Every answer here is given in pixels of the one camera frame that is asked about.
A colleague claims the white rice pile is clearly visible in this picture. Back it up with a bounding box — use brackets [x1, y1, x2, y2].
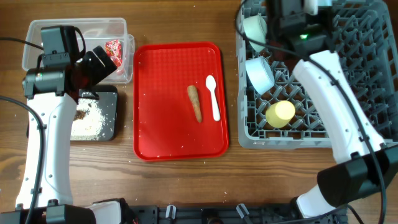
[71, 98, 105, 141]

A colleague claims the yellow plastic cup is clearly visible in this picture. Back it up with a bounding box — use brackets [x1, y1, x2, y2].
[266, 100, 295, 128]

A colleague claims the brown food scrap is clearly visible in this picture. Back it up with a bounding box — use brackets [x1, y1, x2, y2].
[73, 110, 88, 121]

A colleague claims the orange carrot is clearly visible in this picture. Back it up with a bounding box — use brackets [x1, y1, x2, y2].
[187, 85, 202, 123]

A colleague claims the light blue bowl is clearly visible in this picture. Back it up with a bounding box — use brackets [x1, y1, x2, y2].
[245, 57, 275, 95]

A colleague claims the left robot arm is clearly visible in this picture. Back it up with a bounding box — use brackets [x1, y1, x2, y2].
[1, 26, 137, 223]

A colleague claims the grey dishwasher rack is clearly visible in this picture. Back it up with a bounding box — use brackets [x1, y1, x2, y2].
[236, 1, 397, 149]

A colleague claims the red serving tray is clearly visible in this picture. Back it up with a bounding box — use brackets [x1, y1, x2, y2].
[133, 42, 229, 161]

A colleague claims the black plastic tray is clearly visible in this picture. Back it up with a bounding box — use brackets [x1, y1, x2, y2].
[27, 85, 118, 146]

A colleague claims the green bowl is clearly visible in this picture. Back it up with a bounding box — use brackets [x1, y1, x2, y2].
[243, 14, 267, 52]

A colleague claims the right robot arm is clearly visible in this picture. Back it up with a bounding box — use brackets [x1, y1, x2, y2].
[266, 1, 397, 218]

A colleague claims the white plastic spoon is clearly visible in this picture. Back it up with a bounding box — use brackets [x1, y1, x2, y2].
[206, 75, 221, 121]

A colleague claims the red snack wrapper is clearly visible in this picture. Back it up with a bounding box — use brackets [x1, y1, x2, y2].
[104, 39, 123, 67]

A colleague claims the clear plastic bin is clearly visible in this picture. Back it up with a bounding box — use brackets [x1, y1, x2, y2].
[25, 17, 135, 84]

